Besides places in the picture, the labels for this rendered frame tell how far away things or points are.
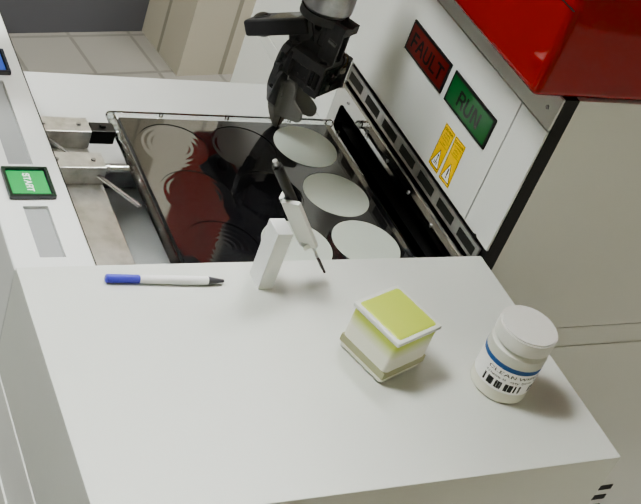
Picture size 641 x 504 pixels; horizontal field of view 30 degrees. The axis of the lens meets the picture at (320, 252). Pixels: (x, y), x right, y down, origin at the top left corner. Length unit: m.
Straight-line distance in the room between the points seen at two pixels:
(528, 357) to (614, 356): 0.61
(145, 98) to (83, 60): 1.67
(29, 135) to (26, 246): 0.22
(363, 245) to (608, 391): 0.57
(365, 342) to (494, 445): 0.18
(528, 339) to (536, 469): 0.14
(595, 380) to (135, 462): 1.00
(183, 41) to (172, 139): 1.90
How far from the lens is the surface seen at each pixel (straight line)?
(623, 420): 2.15
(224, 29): 3.66
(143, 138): 1.73
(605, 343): 1.94
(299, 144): 1.82
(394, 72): 1.82
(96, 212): 1.60
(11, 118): 1.60
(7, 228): 1.42
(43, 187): 1.48
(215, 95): 2.03
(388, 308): 1.36
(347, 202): 1.74
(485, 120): 1.63
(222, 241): 1.58
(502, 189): 1.60
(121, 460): 1.19
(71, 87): 1.94
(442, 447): 1.34
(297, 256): 1.60
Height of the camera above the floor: 1.85
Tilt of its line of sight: 36 degrees down
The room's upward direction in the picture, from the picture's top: 22 degrees clockwise
